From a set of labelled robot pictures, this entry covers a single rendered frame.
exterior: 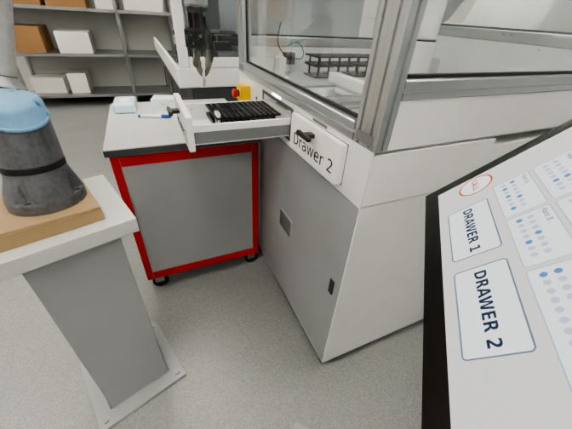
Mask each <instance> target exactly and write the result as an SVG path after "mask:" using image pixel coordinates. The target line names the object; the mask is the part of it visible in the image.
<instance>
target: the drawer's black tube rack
mask: <svg viewBox="0 0 572 429"><path fill-rule="evenodd" d="M210 105H212V107H213V108H214V109H215V110H216V111H218V112H219V113H220V116H221V117H222V120H220V122H221V123H228V122H239V121H250V120H261V119H273V118H276V116H281V113H280V112H278V111H277V110H275V109H274V108H273V107H271V106H269V105H268V104H267V103H265V101H263V100H258V101H242V102H225V103H210ZM206 115H207V117H208V118H209V120H210V121H211V123H215V118H214V116H213V115H212V114H211V112H206Z"/></svg>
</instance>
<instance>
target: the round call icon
mask: <svg viewBox="0 0 572 429"><path fill-rule="evenodd" d="M496 184H497V183H496V181H495V177H494V176H493V174H492V171H491V169H490V170H488V171H486V172H484V173H482V174H480V175H479V176H477V177H475V178H473V179H471V180H469V181H467V182H465V183H463V184H461V185H459V186H457V191H458V196H459V201H462V200H464V199H466V198H468V197H470V196H472V195H475V194H477V193H479V192H481V191H483V190H485V189H487V188H489V187H491V186H493V185H496Z"/></svg>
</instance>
